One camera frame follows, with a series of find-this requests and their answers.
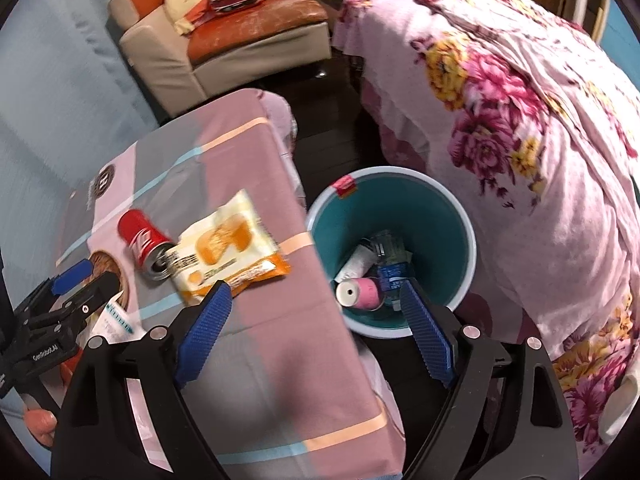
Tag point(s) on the white tube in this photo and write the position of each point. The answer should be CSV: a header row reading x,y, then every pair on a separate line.
x,y
357,262

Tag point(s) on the person's left hand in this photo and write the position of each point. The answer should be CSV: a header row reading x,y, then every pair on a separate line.
x,y
40,422

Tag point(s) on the red tag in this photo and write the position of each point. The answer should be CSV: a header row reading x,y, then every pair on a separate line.
x,y
346,186

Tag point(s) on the clear plastic wrapper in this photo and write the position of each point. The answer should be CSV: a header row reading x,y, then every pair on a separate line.
x,y
390,247

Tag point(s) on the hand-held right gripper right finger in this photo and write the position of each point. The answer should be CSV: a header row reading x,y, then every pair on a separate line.
x,y
427,335

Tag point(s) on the orange white snack packet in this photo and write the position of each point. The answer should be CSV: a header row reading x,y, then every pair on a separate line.
x,y
225,245

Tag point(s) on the blue plastic bottle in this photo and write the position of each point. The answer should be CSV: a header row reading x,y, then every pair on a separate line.
x,y
392,275

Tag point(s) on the clear green print snack packet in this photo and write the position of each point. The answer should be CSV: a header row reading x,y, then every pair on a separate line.
x,y
112,327

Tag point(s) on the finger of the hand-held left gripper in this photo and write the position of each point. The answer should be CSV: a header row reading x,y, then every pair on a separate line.
x,y
72,274
92,292

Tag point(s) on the teal trash bin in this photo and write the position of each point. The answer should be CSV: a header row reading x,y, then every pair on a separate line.
x,y
400,210

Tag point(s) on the pink floral blanket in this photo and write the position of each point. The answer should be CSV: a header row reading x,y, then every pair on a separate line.
x,y
500,160

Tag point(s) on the red soda can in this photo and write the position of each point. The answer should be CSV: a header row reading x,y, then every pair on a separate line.
x,y
140,235

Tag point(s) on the beige orange armchair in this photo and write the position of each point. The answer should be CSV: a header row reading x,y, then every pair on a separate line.
x,y
160,55

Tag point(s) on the yellow cushion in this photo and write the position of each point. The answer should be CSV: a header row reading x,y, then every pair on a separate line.
x,y
185,0

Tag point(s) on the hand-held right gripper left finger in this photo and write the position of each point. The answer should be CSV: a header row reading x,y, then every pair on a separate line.
x,y
205,330

